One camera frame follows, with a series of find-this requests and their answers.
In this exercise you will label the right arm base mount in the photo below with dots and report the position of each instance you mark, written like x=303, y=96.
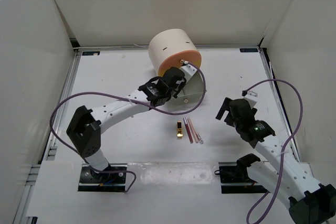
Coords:
x=234, y=178

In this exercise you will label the pale pink lip pencil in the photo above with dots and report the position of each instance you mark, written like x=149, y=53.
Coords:
x=193, y=130

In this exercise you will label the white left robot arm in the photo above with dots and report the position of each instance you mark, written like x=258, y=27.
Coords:
x=87, y=125

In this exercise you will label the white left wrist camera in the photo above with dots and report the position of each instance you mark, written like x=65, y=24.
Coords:
x=188, y=69

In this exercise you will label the orange plastic drawer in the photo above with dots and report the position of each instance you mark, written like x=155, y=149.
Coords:
x=166, y=62

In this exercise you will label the gold black lipstick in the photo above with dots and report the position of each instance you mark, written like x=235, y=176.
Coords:
x=179, y=129

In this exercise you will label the dark logo sticker left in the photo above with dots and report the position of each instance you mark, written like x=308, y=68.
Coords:
x=90, y=53

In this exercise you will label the dark logo sticker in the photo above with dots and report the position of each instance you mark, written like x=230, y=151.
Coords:
x=248, y=50
x=90, y=53

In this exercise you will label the dark logo sticker right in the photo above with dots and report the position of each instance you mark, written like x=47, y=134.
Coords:
x=248, y=50

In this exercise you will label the cream cylindrical organizer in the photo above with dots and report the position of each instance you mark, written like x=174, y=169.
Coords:
x=167, y=43

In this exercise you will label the grey green bottom drawer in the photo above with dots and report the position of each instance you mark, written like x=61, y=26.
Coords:
x=192, y=91

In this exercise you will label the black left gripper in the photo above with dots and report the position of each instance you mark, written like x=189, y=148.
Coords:
x=181, y=84

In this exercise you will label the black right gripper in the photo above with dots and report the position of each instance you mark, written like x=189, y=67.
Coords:
x=226, y=106

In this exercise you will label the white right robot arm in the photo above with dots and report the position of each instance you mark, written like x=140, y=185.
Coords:
x=307, y=199

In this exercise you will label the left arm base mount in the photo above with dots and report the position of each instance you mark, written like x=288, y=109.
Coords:
x=90, y=181

